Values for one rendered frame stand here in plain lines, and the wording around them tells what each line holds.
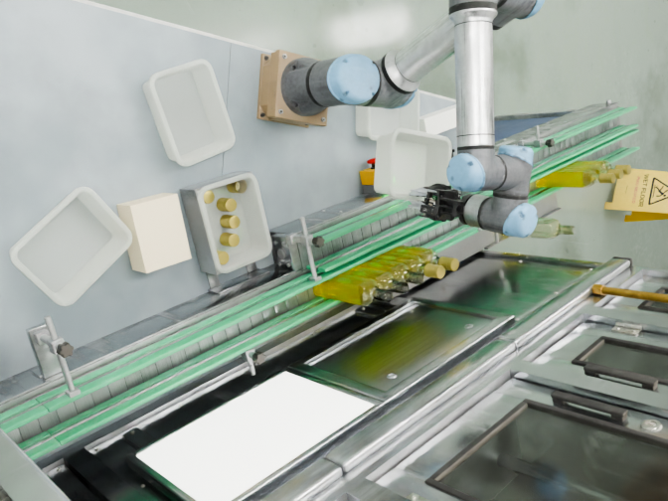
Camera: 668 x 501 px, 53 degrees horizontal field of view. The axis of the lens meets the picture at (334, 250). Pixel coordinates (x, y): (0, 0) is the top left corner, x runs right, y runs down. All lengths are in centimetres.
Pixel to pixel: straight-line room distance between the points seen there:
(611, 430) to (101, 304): 112
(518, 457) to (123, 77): 117
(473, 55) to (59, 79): 88
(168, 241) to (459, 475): 84
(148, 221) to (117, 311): 23
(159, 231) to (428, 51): 76
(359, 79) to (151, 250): 63
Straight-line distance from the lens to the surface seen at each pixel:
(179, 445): 147
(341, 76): 163
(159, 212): 160
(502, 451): 132
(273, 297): 165
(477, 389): 148
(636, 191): 494
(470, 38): 140
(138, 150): 166
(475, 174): 135
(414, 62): 167
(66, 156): 160
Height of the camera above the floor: 226
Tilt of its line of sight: 49 degrees down
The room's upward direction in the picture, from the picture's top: 98 degrees clockwise
